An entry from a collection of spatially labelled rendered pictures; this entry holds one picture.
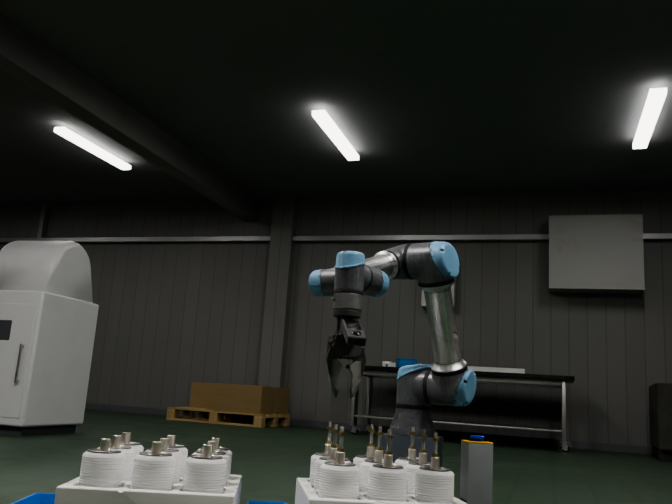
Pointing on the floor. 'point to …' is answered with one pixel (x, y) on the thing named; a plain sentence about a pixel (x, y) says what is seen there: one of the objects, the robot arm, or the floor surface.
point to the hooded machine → (45, 336)
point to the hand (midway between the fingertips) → (344, 392)
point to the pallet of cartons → (223, 396)
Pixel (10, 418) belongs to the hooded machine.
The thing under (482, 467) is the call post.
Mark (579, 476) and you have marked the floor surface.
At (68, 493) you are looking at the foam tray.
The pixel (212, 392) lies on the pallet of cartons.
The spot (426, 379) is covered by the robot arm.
